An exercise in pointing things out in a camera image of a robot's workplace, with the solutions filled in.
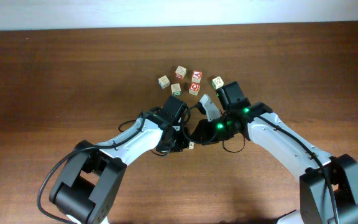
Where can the wooden block red Y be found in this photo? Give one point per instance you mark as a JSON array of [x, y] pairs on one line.
[[191, 145]]

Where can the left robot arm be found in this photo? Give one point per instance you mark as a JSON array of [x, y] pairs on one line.
[[92, 173]]

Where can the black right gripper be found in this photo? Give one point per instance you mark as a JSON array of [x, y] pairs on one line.
[[204, 134]]

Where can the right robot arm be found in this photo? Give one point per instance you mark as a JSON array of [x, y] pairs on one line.
[[328, 184]]

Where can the wooden block red C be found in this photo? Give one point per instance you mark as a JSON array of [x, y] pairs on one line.
[[180, 72]]

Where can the wooden block red Q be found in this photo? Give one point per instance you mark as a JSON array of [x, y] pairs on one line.
[[194, 89]]

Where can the wooden block green B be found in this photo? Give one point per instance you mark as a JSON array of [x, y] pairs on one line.
[[217, 82]]

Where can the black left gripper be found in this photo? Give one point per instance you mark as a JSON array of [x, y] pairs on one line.
[[183, 143]]

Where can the wooden block blue 5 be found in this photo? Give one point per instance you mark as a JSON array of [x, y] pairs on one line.
[[163, 81]]

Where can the wooden block red A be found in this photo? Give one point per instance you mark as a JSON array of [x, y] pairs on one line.
[[196, 76]]

